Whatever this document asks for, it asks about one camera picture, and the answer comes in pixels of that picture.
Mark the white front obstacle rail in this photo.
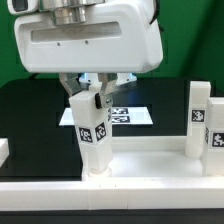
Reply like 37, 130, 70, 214
0, 178, 224, 211

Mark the white left obstacle block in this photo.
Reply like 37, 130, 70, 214
0, 138, 9, 167

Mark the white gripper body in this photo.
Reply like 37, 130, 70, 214
13, 1, 163, 73

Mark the fiducial marker sheet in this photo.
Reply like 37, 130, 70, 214
59, 107, 153, 126

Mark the white desk top tray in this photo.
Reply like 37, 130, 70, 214
82, 136, 224, 183

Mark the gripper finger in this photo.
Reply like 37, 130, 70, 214
59, 73, 82, 96
95, 73, 118, 109

